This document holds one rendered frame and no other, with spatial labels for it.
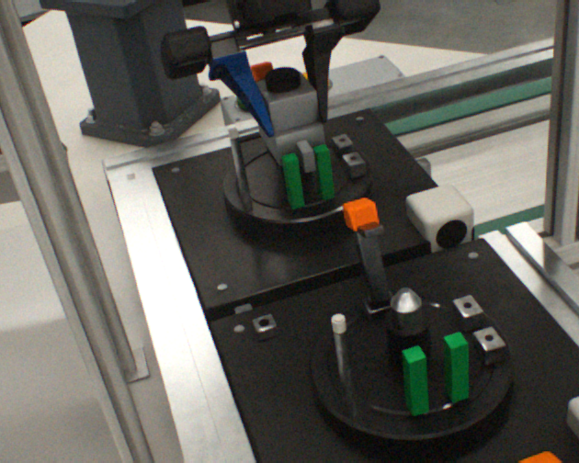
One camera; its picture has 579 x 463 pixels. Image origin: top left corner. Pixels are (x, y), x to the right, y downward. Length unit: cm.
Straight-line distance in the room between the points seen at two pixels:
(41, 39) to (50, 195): 109
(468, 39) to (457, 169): 244
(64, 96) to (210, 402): 80
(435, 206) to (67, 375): 38
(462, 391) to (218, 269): 26
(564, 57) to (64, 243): 38
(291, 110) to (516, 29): 271
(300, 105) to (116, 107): 48
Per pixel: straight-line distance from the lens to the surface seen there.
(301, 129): 73
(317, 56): 73
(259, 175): 80
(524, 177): 90
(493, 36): 336
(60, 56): 149
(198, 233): 78
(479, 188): 89
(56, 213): 50
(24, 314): 93
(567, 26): 66
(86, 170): 114
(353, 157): 78
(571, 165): 70
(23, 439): 81
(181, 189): 84
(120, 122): 117
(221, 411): 63
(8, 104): 48
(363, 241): 61
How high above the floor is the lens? 142
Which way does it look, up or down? 37 degrees down
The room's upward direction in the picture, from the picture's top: 9 degrees counter-clockwise
